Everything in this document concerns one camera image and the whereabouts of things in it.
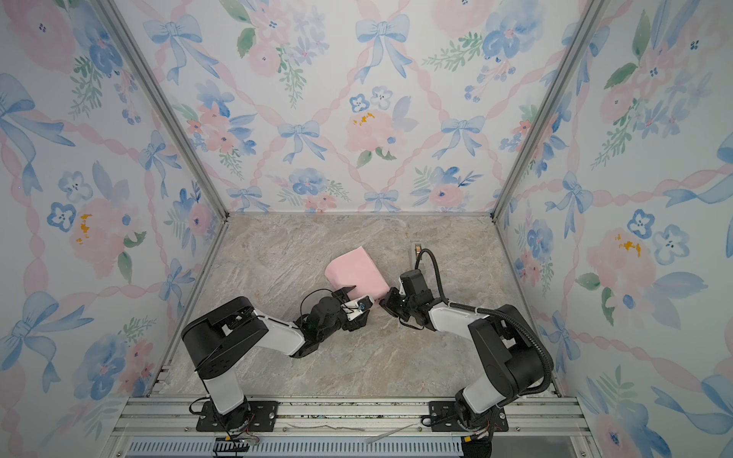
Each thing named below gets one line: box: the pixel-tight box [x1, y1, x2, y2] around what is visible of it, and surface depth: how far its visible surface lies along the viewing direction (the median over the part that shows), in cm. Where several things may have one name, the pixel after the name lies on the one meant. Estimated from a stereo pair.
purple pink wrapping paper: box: [324, 246, 391, 301], surface depth 97 cm
